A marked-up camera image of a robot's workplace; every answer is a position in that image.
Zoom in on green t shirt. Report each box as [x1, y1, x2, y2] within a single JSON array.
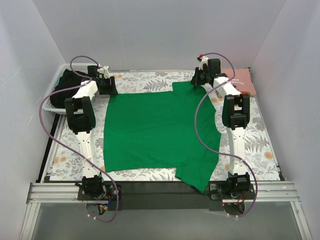
[[103, 81, 221, 192]]

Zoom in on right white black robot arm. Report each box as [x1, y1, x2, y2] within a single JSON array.
[[191, 54, 251, 199]]

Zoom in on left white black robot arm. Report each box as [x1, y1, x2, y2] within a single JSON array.
[[64, 65, 118, 200]]

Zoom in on folded pink printed t shirt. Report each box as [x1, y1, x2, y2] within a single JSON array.
[[231, 68, 257, 97]]

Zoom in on black clothes in basket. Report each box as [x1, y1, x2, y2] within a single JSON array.
[[50, 69, 83, 109]]

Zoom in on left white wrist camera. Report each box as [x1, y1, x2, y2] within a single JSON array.
[[97, 64, 110, 79]]

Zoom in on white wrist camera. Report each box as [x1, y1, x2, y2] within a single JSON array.
[[197, 54, 209, 70], [97, 64, 110, 79]]

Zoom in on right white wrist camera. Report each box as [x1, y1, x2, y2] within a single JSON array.
[[197, 54, 209, 70]]

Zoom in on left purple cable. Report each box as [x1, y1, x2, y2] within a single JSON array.
[[39, 55, 118, 223]]

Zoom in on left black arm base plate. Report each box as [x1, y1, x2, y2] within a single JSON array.
[[77, 184, 122, 201]]

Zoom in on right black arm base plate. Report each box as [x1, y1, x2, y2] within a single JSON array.
[[204, 181, 256, 201]]

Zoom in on aluminium frame rail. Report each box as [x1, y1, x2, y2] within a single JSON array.
[[20, 181, 312, 240]]

